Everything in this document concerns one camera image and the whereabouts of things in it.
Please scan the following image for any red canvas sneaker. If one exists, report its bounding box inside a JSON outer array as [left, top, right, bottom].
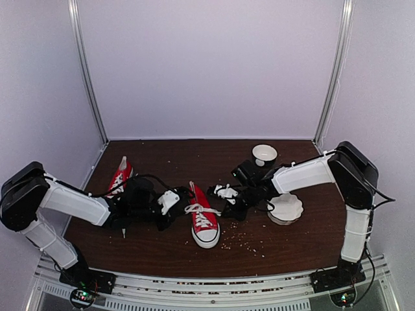
[[106, 155, 134, 198], [184, 181, 221, 249]]

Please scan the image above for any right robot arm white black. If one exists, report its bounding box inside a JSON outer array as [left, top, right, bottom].
[[214, 141, 393, 286]]

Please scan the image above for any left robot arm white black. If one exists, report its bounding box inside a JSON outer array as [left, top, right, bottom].
[[1, 161, 192, 288]]

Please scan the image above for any white scalloped ceramic bowl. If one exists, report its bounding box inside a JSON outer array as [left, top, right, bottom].
[[267, 193, 304, 225]]

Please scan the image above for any black bowl white inside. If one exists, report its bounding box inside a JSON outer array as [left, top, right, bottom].
[[252, 144, 278, 168]]

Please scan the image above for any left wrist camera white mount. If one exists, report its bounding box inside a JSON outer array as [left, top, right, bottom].
[[157, 187, 195, 216]]

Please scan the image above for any aluminium front rail frame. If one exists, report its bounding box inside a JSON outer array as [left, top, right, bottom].
[[27, 255, 399, 311]]

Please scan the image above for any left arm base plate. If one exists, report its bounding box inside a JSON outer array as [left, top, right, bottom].
[[59, 270, 116, 294]]

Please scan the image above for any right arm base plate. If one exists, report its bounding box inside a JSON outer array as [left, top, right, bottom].
[[310, 268, 366, 293]]

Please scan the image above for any right aluminium corner post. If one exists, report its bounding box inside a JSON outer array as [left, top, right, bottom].
[[313, 0, 355, 150]]

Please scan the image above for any aluminium corner post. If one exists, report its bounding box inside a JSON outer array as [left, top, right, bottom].
[[68, 0, 109, 144], [313, 0, 355, 150]]

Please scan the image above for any left aluminium corner post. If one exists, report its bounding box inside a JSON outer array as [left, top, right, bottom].
[[68, 0, 109, 144]]

